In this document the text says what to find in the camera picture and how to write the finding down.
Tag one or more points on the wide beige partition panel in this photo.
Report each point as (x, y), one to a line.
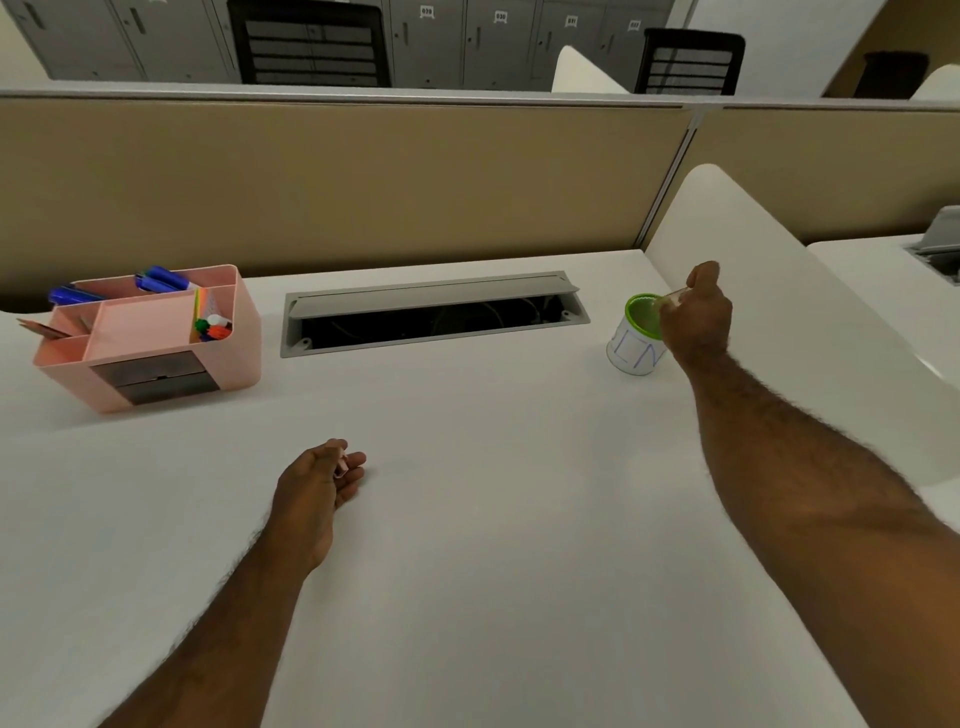
(337, 180)

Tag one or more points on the small clear plastic piece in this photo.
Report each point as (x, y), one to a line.
(673, 295)

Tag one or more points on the person's left thumb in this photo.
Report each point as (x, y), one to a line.
(324, 451)

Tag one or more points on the small pink eraser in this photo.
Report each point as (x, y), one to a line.
(341, 463)

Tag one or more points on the wooden pencil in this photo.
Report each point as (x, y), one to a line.
(43, 328)

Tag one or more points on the row of grey lockers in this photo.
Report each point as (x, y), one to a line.
(465, 41)

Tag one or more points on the person's right forearm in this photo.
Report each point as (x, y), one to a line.
(810, 517)

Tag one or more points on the person's right hand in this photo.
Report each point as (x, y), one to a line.
(697, 322)

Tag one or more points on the dark office chair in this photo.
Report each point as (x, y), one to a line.
(892, 75)

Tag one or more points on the black mesh office chair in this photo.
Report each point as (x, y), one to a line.
(307, 41)
(690, 64)

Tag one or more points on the blue marker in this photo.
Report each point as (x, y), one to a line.
(161, 279)
(73, 294)

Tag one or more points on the white cup with green rim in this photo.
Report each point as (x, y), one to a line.
(634, 345)

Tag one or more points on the green capped marker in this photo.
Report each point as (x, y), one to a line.
(201, 327)

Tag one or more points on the white desk side divider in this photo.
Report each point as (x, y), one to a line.
(585, 73)
(941, 84)
(787, 315)

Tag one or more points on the person's right fingers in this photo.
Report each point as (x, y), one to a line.
(703, 276)

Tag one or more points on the person's left forearm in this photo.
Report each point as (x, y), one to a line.
(225, 637)

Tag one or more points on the pink desk organizer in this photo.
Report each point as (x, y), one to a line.
(172, 352)

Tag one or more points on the person's left hand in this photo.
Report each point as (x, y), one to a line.
(304, 499)

